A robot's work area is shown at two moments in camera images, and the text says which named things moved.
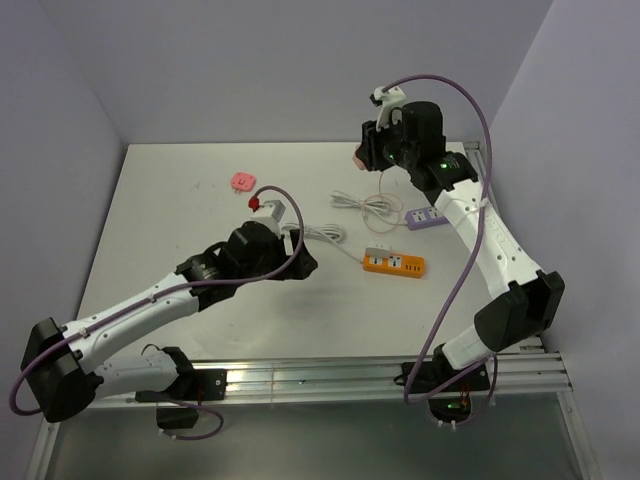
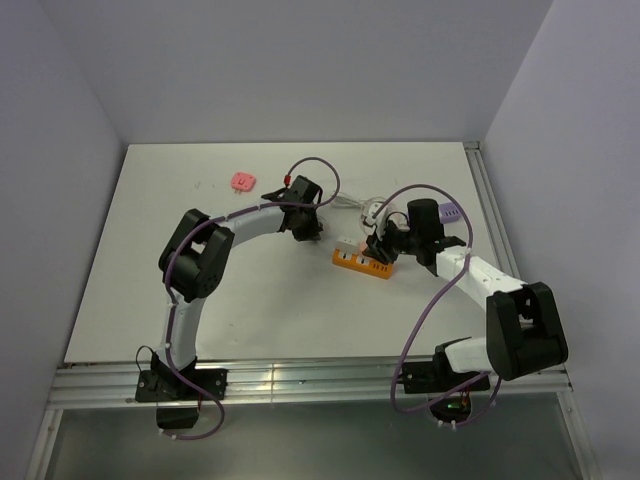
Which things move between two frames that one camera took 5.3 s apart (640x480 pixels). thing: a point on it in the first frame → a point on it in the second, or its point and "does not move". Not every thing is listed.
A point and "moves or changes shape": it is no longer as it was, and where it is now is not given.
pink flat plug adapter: x=241 y=181 does not move
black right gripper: x=368 y=153 → x=378 y=249
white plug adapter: x=378 y=251 moves or changes shape
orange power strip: x=395 y=263 → x=361 y=263
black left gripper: x=299 y=268 → x=311 y=233
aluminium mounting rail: x=512 y=374 does not move
